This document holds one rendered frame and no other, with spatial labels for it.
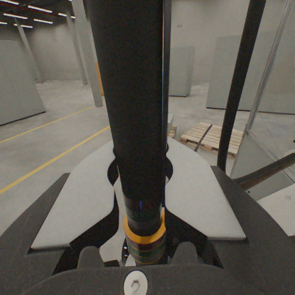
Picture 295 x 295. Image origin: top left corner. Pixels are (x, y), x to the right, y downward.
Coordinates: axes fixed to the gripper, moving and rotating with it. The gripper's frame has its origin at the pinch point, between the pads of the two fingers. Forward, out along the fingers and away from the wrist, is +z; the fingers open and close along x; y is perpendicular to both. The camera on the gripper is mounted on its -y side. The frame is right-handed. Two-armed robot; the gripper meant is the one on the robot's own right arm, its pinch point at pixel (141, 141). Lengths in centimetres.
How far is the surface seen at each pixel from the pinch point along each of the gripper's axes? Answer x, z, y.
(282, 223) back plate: 33.8, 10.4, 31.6
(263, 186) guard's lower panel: 83, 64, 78
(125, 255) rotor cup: -6.0, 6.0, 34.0
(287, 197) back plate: 37.6, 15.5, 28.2
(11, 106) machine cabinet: -430, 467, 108
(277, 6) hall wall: 707, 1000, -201
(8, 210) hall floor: -183, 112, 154
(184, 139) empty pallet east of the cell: 79, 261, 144
